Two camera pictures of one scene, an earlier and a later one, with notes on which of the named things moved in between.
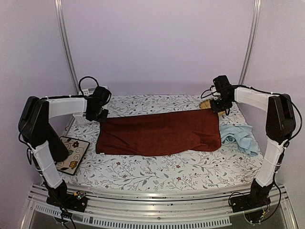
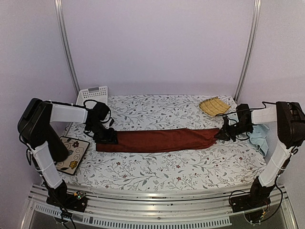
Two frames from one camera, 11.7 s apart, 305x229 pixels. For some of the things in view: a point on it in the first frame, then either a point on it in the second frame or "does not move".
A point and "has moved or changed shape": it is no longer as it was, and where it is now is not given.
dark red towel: (160, 134) has moved or changed shape
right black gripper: (216, 109) -> (225, 135)
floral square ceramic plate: (76, 149) does not move
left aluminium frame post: (64, 41) does not move
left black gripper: (103, 118) -> (111, 138)
